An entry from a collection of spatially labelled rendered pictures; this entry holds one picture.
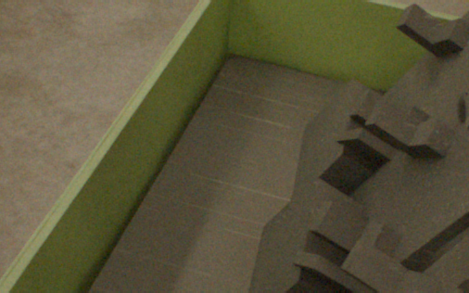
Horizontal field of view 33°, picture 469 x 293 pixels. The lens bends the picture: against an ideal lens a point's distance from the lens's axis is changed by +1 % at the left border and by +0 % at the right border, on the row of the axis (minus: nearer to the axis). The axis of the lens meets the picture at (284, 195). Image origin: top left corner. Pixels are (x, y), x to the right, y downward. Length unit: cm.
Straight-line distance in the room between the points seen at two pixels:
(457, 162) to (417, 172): 6
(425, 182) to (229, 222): 22
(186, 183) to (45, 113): 149
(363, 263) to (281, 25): 50
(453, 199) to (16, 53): 204
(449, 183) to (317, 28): 39
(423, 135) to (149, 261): 28
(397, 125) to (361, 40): 31
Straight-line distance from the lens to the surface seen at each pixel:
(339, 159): 77
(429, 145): 67
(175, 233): 79
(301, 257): 65
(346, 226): 67
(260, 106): 95
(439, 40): 83
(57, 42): 259
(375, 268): 56
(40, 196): 206
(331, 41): 99
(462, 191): 62
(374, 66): 100
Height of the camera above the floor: 143
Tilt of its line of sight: 44 degrees down
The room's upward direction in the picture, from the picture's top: 8 degrees clockwise
